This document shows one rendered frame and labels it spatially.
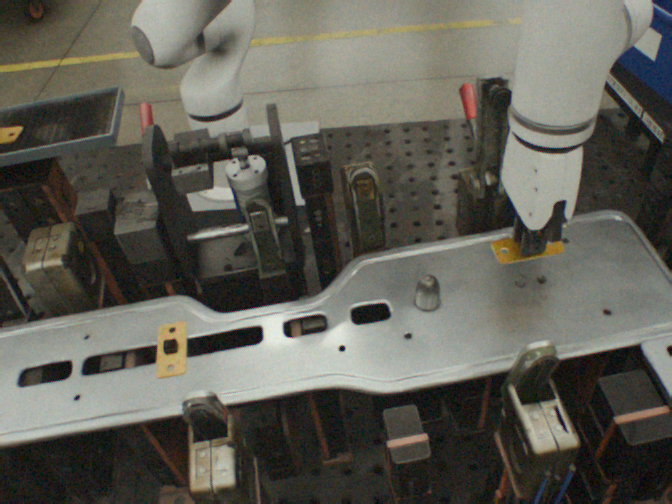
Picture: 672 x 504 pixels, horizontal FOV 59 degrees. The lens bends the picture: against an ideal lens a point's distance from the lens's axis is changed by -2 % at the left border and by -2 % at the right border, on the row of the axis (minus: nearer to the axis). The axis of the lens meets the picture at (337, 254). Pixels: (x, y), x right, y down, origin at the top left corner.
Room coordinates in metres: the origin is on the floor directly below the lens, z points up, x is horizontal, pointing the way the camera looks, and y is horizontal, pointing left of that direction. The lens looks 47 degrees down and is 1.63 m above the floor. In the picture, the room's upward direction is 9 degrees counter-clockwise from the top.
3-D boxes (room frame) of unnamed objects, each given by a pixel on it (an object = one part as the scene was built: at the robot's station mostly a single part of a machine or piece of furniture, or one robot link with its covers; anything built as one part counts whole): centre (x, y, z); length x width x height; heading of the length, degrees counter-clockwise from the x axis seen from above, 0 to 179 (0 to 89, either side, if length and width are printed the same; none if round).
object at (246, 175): (0.68, 0.14, 0.94); 0.18 x 0.13 x 0.49; 93
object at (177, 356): (0.47, 0.23, 1.01); 0.08 x 0.04 x 0.01; 3
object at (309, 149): (0.69, 0.02, 0.91); 0.07 x 0.05 x 0.42; 3
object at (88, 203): (0.68, 0.34, 0.90); 0.05 x 0.05 x 0.40; 3
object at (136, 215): (0.66, 0.27, 0.89); 0.13 x 0.11 x 0.38; 3
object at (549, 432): (0.28, -0.19, 0.87); 0.12 x 0.09 x 0.35; 3
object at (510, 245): (0.49, -0.23, 1.08); 0.08 x 0.04 x 0.01; 93
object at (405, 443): (0.31, -0.05, 0.84); 0.11 x 0.08 x 0.29; 3
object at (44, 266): (0.62, 0.40, 0.89); 0.13 x 0.11 x 0.38; 3
